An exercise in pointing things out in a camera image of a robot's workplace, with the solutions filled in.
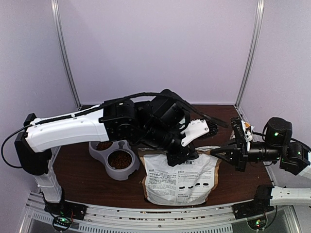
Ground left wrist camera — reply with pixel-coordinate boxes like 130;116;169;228
181;119;218;147

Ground patterned mug yellow inside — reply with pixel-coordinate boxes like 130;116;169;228
234;120;253;141

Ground left aluminium frame post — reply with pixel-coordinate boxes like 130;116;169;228
51;0;82;109

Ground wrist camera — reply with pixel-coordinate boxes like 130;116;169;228
181;119;218;147
230;117;254;152

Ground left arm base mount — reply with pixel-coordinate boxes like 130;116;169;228
44;200;87;220

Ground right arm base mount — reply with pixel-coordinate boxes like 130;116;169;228
232;200;274;220

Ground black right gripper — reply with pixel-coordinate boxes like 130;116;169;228
210;136;282;173

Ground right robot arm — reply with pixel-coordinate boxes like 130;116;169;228
210;117;311;215

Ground aluminium frame post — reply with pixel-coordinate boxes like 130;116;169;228
235;0;265;108
51;0;82;109

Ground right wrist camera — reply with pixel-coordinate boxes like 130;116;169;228
230;117;254;152

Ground grey double pet feeder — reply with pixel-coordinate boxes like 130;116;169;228
88;140;140;181

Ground dog food bag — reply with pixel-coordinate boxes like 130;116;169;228
138;146;221;206

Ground front aluminium rail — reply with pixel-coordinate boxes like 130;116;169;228
17;192;301;233

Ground steel bowl in feeder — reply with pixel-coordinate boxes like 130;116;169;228
107;150;135;170

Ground right aluminium frame post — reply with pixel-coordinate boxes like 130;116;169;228
235;0;265;108

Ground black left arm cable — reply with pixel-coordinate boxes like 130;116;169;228
1;91;229;169

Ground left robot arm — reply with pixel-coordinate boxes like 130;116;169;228
14;89;207;216

